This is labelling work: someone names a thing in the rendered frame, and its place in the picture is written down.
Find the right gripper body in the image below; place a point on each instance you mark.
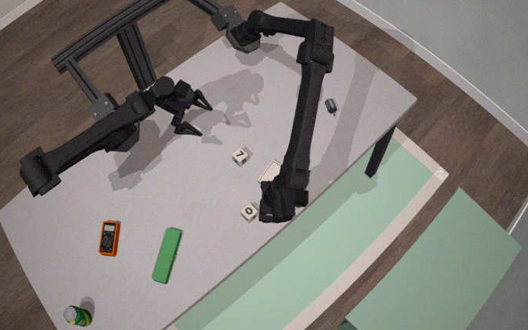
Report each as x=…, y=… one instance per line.
x=176, y=121

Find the orange digital multimeter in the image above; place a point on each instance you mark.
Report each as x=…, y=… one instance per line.
x=109, y=238

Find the cream rectangular tray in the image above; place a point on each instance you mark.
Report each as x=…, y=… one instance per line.
x=270, y=172

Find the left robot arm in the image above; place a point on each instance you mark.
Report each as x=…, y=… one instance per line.
x=316, y=58

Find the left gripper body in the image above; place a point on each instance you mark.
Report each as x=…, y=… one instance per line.
x=265, y=204

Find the green long rectangular box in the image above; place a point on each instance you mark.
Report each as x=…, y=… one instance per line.
x=166, y=256

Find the green drink can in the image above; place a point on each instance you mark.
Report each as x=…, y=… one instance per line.
x=77, y=316

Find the beige calendar cube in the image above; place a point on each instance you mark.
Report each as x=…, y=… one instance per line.
x=240, y=157
x=249, y=213

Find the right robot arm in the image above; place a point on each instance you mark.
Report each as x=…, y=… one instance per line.
x=41, y=169

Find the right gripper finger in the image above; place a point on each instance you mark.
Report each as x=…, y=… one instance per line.
x=186, y=125
x=200, y=96

